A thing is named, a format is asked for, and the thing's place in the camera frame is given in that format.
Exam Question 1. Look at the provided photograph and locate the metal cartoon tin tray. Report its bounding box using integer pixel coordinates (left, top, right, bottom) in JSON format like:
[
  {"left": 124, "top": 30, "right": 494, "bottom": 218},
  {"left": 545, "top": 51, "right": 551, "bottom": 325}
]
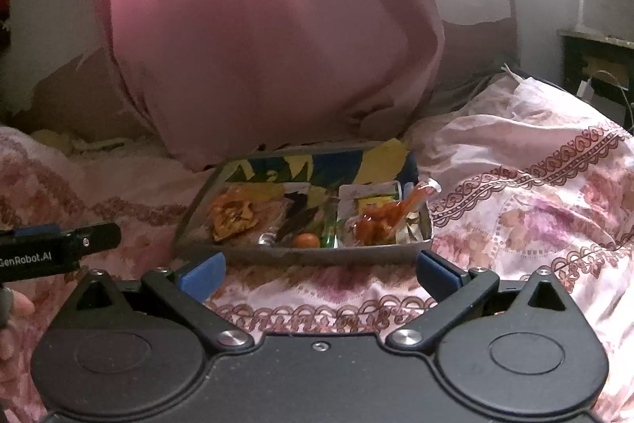
[{"left": 173, "top": 140, "right": 441, "bottom": 265}]

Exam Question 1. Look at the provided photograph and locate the yellow green snack packet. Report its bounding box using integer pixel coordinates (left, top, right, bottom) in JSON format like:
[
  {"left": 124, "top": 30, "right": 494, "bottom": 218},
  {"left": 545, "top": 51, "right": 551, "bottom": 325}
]
[{"left": 356, "top": 195, "right": 400, "bottom": 218}]

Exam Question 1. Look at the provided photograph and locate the person's left hand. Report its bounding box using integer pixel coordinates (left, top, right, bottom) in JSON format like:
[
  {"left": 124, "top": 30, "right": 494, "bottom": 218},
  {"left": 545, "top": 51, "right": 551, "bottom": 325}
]
[{"left": 0, "top": 287, "right": 34, "bottom": 364}]

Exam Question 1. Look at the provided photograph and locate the green sausage stick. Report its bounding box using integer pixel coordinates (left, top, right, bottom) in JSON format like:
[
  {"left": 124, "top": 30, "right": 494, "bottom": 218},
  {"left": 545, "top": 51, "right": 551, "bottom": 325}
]
[{"left": 320, "top": 203, "right": 338, "bottom": 249}]

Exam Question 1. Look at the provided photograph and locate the orange red snack bag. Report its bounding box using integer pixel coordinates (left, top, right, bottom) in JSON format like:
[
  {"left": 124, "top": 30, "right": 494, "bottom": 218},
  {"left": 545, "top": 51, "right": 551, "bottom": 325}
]
[{"left": 351, "top": 179, "right": 442, "bottom": 247}]

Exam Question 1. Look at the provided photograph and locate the white tofu snack packet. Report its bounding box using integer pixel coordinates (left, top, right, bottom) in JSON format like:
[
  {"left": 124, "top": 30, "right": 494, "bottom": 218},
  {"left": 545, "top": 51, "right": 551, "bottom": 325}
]
[{"left": 336, "top": 180, "right": 402, "bottom": 248}]

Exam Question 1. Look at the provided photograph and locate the dark bedside desk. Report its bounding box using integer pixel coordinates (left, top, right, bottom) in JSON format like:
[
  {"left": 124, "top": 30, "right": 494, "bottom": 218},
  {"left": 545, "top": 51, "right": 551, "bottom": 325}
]
[{"left": 558, "top": 29, "right": 633, "bottom": 133}]

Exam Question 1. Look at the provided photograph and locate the pink floral bedsheet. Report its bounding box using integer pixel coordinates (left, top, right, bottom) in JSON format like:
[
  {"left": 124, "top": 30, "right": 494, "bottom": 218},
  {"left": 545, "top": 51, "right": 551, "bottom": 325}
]
[{"left": 1, "top": 74, "right": 633, "bottom": 422}]

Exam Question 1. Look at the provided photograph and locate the pink curtain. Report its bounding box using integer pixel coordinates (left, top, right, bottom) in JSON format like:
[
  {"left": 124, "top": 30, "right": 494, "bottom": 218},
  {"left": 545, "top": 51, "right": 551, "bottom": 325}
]
[{"left": 97, "top": 0, "right": 445, "bottom": 170}]

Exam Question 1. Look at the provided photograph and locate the small orange fruit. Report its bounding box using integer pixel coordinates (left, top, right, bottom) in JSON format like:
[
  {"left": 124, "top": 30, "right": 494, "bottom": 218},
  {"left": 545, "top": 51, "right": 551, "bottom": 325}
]
[{"left": 291, "top": 232, "right": 321, "bottom": 249}]

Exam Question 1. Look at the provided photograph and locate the dark dried snack clear bag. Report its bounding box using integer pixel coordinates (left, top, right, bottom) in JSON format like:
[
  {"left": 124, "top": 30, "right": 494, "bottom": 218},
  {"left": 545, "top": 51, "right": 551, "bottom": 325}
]
[{"left": 257, "top": 194, "right": 323, "bottom": 247}]

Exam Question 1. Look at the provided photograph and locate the gold foil snack packet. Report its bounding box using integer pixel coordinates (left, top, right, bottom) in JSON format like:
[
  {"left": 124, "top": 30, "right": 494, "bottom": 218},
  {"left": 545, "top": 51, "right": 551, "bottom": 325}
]
[{"left": 207, "top": 188, "right": 260, "bottom": 243}]

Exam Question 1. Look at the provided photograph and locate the rice cracker snack bag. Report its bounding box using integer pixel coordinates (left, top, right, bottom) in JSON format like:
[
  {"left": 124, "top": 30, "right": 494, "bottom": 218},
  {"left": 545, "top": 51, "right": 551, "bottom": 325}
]
[{"left": 204, "top": 184, "right": 292, "bottom": 247}]

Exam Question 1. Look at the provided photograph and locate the white charger with cable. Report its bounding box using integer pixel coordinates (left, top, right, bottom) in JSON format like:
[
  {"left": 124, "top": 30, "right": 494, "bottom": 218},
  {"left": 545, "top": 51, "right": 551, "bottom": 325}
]
[{"left": 577, "top": 69, "right": 633, "bottom": 107}]

